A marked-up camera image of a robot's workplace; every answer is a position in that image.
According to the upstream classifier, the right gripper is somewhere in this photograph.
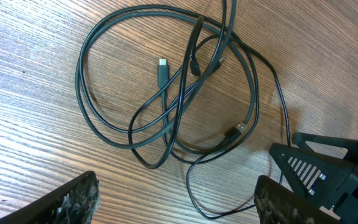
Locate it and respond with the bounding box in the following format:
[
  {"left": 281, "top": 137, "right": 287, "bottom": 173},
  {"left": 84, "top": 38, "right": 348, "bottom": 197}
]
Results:
[{"left": 269, "top": 132, "right": 358, "bottom": 224}]

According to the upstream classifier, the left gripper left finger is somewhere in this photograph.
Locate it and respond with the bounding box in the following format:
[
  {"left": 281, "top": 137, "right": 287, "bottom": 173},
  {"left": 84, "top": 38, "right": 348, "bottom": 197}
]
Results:
[{"left": 0, "top": 171, "right": 100, "bottom": 224}]

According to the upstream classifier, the thin black micro-USB cable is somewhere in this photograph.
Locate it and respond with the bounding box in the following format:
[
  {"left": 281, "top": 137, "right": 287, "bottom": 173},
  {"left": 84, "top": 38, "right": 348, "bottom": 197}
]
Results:
[{"left": 127, "top": 0, "right": 238, "bottom": 156}]

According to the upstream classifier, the thick black USB-C cable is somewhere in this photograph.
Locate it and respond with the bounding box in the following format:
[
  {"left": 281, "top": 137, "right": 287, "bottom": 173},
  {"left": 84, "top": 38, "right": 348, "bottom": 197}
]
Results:
[{"left": 75, "top": 4, "right": 259, "bottom": 170}]

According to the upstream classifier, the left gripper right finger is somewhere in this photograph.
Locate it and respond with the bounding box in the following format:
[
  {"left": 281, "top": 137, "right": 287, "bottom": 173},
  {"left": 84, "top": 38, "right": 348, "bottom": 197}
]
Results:
[{"left": 254, "top": 175, "right": 339, "bottom": 224}]

